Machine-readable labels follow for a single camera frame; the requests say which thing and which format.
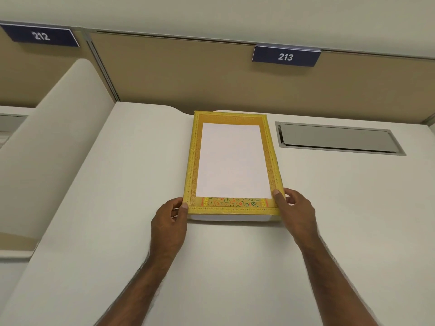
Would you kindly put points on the person's left hand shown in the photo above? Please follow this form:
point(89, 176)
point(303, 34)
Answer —
point(168, 227)

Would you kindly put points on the person's right forearm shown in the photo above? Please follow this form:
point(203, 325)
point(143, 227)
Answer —
point(343, 285)

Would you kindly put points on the white curved desk divider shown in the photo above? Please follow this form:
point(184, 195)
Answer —
point(51, 159)

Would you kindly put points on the person's left forearm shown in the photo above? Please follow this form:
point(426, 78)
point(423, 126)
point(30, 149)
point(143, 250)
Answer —
point(136, 291)

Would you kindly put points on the blue desk number sign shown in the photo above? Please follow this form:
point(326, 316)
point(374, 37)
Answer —
point(40, 35)
point(286, 56)

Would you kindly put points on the white paper sheet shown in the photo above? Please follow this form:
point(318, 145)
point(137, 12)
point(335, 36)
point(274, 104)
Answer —
point(232, 159)

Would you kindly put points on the person's right hand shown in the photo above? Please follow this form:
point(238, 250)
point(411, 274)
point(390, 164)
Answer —
point(300, 217)

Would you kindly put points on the person's right thumb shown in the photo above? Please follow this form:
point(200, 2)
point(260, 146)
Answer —
point(279, 202)

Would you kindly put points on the beige partition panel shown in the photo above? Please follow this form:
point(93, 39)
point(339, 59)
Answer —
point(37, 71)
point(265, 88)

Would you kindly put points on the person's left thumb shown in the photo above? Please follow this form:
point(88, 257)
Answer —
point(183, 211)

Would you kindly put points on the white box base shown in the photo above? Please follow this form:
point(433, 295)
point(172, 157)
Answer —
point(231, 218)

